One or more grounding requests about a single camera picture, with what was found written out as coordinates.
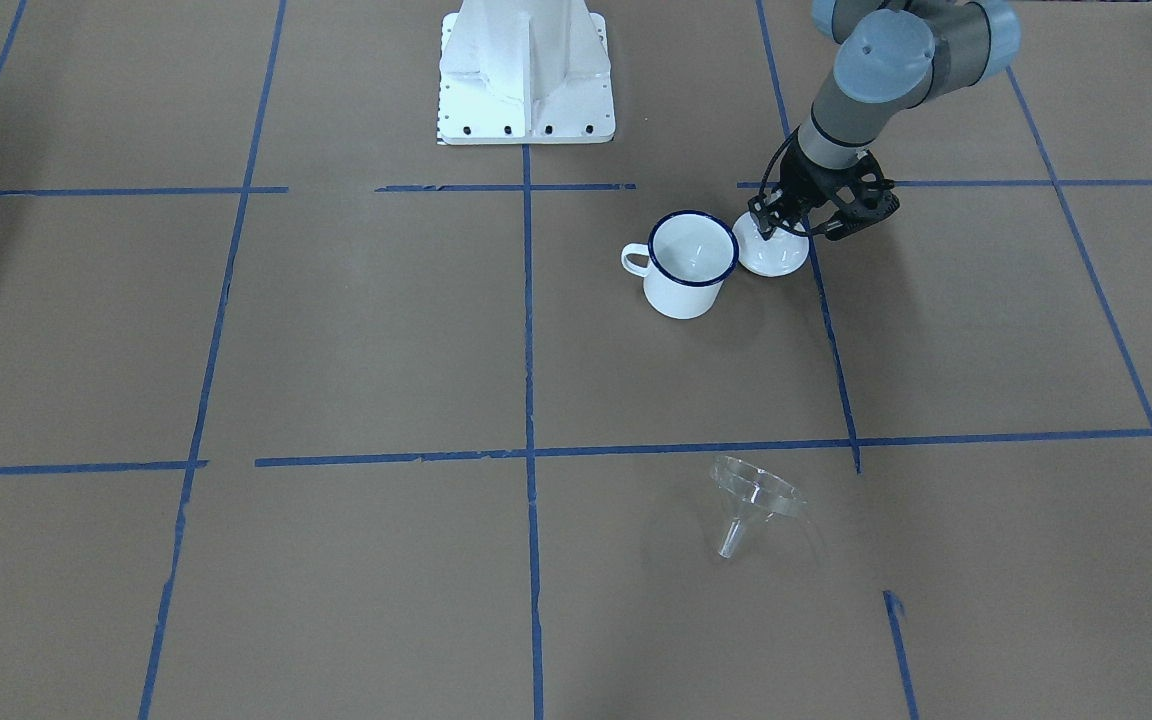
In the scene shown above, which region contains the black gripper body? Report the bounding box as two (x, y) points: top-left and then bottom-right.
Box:
(748, 150), (901, 241)

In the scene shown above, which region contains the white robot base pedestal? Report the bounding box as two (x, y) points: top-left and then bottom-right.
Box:
(435, 1), (617, 146)

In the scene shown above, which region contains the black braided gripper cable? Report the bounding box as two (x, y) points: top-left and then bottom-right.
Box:
(761, 128), (832, 238)

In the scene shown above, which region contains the white enamel mug blue rim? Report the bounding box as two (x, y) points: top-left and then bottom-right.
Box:
(620, 210), (738, 320)

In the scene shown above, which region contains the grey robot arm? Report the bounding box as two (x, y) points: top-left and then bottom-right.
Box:
(748, 1), (1021, 241)

